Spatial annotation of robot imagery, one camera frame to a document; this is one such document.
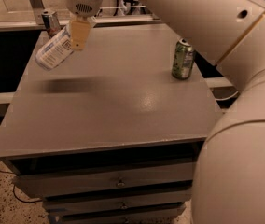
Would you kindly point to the black office chair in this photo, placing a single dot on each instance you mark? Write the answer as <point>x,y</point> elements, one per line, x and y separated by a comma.
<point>129,7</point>

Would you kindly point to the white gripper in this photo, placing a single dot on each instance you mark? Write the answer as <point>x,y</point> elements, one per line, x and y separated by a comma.
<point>83,4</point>

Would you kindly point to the grey drawer cabinet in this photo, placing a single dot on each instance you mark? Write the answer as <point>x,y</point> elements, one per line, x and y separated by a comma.
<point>109,136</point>

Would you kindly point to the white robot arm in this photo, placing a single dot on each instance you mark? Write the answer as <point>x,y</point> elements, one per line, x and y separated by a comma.
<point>229,180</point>

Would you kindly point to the blue labelled plastic bottle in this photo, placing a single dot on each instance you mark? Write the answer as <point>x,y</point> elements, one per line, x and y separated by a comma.
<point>55,51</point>

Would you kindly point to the blue red energy drink can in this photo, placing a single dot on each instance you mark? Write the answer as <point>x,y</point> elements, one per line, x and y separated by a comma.
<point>51,22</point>

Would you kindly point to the green soda can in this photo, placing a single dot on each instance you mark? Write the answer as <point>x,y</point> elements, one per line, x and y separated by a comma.
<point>184,56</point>

